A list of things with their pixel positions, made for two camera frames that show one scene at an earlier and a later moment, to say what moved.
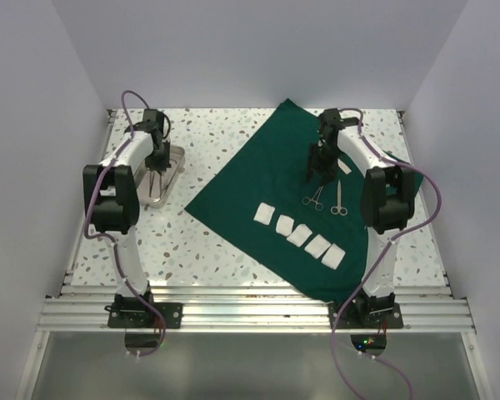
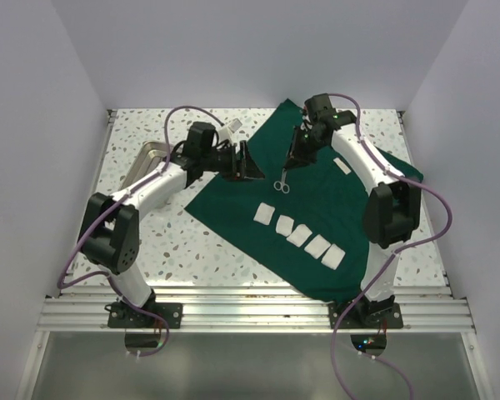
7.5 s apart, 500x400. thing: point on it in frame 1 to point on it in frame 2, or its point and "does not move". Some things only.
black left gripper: (162, 165) to (250, 171)
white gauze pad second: (285, 225) does not move
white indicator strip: (343, 167) does not move
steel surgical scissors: (338, 209) to (282, 185)
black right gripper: (329, 172) to (297, 157)
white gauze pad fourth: (317, 247) does not move
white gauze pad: (333, 257) does not move
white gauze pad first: (264, 213) does not move
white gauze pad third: (299, 235) does not move
